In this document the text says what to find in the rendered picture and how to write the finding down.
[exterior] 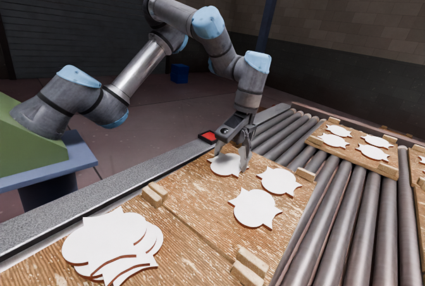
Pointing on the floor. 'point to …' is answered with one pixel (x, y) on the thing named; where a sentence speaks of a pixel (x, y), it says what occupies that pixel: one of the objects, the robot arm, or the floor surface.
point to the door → (12, 54)
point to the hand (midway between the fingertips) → (227, 163)
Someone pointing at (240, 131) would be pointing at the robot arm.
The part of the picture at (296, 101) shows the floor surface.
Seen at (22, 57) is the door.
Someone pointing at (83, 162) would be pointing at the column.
